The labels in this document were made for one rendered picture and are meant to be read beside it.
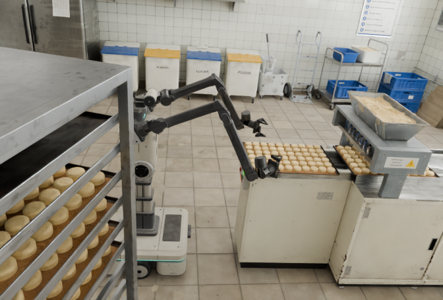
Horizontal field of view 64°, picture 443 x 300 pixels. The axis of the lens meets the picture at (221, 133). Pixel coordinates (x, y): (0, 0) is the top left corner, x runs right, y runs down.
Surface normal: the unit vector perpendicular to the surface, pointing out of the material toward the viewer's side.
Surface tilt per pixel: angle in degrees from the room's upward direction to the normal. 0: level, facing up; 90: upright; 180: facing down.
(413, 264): 90
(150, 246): 0
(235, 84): 92
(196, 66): 91
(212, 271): 0
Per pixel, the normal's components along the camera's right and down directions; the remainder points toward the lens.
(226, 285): 0.08, -0.90
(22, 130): 0.97, 0.18
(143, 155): 0.04, 0.60
